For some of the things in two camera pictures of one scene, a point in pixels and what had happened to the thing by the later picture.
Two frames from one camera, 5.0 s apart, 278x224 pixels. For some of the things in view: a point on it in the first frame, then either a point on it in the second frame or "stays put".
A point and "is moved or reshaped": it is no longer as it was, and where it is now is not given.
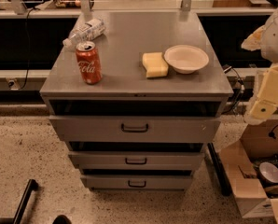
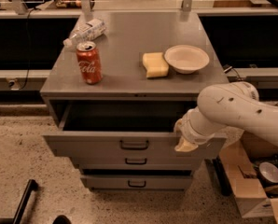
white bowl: (186, 59) stays put
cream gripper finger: (260, 39) → (198, 127)
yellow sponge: (155, 64) stays put
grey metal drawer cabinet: (136, 96) stays put
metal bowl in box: (270, 174) stays put
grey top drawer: (137, 129) is moved or reshaped
